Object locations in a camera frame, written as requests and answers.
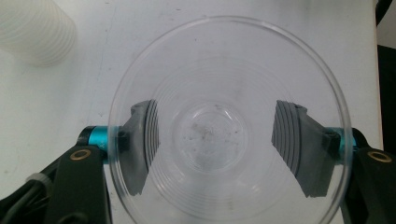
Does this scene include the clear disposable cup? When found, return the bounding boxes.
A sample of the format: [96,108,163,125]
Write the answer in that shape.
[106,15,355,224]

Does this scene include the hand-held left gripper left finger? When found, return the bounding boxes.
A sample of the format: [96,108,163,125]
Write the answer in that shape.
[78,99,161,197]

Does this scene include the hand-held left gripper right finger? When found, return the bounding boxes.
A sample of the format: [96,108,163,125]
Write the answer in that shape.
[271,99,369,199]

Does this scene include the white foam mat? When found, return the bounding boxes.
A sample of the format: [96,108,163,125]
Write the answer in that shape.
[0,0,384,224]

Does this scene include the black cable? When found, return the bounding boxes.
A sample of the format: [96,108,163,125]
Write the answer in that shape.
[0,174,53,224]

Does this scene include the stack of translucent plastic cups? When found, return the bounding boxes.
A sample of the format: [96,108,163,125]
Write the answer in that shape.
[0,0,78,68]

